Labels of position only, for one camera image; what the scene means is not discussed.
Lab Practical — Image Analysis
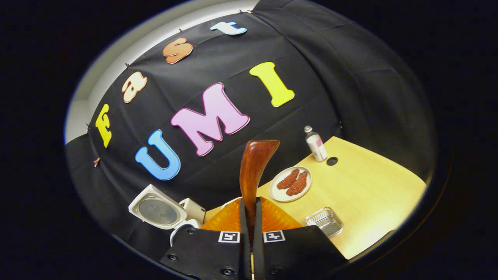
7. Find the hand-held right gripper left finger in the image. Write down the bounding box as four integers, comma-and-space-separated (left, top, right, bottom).
160, 196, 251, 280

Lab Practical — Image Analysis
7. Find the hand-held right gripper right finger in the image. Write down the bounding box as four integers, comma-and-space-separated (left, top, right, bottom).
255, 196, 347, 280

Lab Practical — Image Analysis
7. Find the brown wooden spoon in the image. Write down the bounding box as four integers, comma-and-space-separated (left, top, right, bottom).
239, 139, 281, 253

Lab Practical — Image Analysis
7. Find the metal wire chopstick holder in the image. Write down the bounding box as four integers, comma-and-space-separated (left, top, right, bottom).
305, 207, 344, 238

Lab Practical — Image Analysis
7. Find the white rice cooker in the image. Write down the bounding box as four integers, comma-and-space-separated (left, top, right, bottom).
128, 184, 203, 245

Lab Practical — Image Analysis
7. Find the white round plate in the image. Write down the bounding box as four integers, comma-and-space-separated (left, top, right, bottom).
268, 166, 312, 203

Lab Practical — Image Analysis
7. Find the white toaster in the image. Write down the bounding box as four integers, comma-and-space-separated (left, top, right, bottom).
179, 198, 207, 224

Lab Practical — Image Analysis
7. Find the red meat slice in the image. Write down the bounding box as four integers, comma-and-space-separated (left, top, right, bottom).
286, 171, 309, 196
277, 168, 300, 190

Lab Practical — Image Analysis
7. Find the clear bottle pink label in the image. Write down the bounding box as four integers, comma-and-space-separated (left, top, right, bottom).
304, 125, 328, 162

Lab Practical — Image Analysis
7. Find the black backdrop cloth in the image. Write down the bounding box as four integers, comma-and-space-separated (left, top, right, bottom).
65, 0, 438, 253

